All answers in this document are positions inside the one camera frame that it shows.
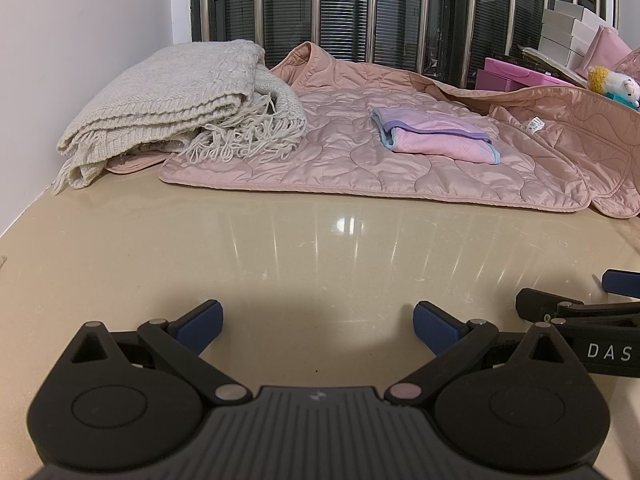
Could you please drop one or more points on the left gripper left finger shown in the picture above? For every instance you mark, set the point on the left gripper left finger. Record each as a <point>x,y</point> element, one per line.
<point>124,400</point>

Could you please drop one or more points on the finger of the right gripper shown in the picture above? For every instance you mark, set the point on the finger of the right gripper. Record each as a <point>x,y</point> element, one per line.
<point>619,282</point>
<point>536,305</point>

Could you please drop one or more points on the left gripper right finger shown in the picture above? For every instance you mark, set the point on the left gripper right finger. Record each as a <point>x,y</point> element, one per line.
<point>506,401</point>

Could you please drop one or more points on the pink blue mesh garment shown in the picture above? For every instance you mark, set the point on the pink blue mesh garment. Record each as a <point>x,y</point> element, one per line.
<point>408,131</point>

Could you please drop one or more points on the pink quilted jacket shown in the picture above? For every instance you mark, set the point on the pink quilted jacket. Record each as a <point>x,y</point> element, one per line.
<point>374,131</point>

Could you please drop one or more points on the yellow white plush toy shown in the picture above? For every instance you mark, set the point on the yellow white plush toy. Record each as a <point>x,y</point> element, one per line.
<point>615,86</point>

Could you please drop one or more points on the magenta pink box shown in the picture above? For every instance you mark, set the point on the magenta pink box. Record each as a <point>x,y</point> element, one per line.
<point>497,75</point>

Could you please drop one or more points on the pink zip pouch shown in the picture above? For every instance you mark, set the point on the pink zip pouch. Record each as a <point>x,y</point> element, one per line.
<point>607,49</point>

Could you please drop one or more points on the stack of white boxes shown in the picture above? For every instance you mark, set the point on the stack of white boxes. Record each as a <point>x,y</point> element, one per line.
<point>566,33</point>

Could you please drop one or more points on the metal window railing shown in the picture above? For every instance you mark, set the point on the metal window railing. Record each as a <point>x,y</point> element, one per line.
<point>449,40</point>

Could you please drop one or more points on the cream knitted fringed blanket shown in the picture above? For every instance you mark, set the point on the cream knitted fringed blanket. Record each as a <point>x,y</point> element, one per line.
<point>213,100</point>

